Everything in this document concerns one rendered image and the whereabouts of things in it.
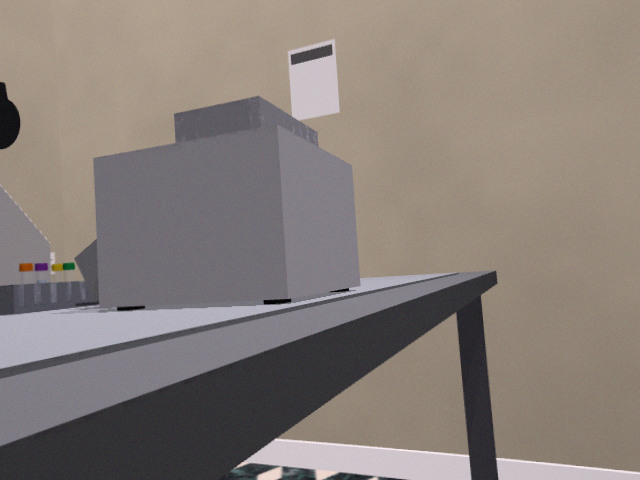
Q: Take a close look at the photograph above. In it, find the small tube with violet cap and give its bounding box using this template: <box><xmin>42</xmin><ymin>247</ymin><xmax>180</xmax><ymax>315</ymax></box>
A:
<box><xmin>35</xmin><ymin>263</ymin><xmax>48</xmax><ymax>283</ymax></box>

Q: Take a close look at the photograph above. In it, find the orange-capped tube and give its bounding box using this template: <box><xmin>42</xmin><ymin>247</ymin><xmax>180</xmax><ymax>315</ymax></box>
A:
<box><xmin>19</xmin><ymin>263</ymin><xmax>33</xmax><ymax>284</ymax></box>

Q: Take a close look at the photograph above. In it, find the grey bench mat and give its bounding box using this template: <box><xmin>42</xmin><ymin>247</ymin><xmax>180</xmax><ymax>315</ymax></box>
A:
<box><xmin>0</xmin><ymin>273</ymin><xmax>459</xmax><ymax>379</ymax></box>

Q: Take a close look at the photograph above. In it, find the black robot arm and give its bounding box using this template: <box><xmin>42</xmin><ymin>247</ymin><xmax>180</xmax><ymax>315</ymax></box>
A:
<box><xmin>0</xmin><ymin>82</ymin><xmax>20</xmax><ymax>149</ymax></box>

